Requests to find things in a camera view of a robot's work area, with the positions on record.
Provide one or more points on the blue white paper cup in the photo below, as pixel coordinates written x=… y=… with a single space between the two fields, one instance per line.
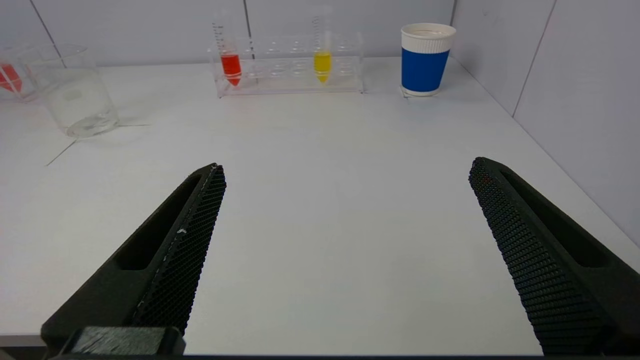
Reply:
x=424 y=70

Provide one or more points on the clear glass beaker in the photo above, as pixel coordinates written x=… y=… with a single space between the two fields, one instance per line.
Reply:
x=75 y=100

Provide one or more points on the test tube with red pigment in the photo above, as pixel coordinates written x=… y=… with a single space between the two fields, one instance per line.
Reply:
x=9 y=79
x=230 y=67

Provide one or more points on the test tube with yellow pigment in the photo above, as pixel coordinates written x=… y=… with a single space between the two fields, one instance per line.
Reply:
x=322 y=65

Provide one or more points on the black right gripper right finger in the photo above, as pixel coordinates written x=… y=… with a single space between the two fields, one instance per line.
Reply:
x=555 y=260

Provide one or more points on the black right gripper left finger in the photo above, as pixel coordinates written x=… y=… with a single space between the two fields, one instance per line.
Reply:
x=165 y=265

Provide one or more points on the clear acrylic test tube rack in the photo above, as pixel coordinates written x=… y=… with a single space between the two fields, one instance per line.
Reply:
x=25 y=85
x=290 y=75

